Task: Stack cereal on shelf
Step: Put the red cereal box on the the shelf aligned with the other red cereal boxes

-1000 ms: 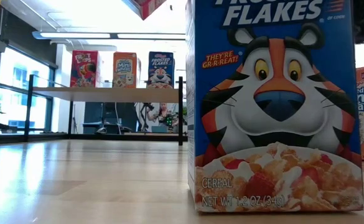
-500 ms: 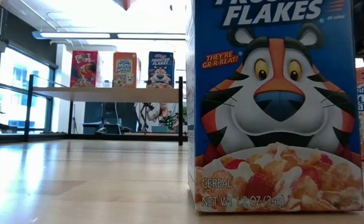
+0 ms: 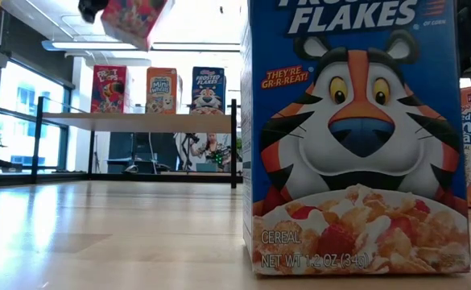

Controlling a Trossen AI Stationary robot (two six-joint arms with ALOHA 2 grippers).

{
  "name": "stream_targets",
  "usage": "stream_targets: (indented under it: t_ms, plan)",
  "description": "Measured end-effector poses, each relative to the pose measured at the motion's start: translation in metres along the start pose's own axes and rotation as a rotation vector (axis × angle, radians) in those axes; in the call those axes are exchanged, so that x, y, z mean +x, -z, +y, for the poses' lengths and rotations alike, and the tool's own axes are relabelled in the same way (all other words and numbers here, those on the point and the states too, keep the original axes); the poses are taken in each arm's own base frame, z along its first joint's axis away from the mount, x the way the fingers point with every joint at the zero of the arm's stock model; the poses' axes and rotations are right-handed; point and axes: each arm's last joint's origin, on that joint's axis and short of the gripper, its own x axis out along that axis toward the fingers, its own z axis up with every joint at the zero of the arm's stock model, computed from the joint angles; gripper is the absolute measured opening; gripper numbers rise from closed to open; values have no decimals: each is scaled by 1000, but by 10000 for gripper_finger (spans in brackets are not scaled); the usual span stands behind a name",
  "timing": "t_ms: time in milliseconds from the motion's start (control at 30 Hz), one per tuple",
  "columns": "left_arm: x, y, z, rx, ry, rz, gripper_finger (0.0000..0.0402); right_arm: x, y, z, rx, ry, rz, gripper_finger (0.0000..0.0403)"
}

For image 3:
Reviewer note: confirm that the black aluminium rig frame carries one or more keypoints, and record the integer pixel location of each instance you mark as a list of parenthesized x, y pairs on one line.
[(158, 177)]

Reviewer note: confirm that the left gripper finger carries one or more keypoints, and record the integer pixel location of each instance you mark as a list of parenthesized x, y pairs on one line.
[(92, 9)]

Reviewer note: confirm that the wooden shelf with black posts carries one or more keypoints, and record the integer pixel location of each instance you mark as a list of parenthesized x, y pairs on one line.
[(138, 123)]

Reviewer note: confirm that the dark background cabinet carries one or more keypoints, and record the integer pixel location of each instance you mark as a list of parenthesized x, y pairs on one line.
[(158, 151)]

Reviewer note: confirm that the person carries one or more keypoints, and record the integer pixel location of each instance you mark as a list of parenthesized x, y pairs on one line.
[(211, 147)]

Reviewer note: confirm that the black background robot arm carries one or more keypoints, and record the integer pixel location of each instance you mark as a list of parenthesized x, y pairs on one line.
[(187, 151)]

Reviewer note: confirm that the pink Froot Loops cereal box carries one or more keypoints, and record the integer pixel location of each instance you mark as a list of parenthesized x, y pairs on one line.
[(134, 20), (108, 90)]

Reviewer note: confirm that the blue Frosted Flakes cereal box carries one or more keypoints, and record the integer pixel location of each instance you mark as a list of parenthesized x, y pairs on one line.
[(360, 141), (207, 92)]

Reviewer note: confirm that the grey laptop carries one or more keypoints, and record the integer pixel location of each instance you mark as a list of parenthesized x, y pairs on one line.
[(207, 167)]

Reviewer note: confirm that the window with dark frame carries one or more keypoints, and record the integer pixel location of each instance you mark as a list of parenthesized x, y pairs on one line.
[(21, 96)]

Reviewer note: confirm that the long ceiling light fixture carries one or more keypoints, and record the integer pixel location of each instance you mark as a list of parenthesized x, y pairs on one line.
[(195, 46)]

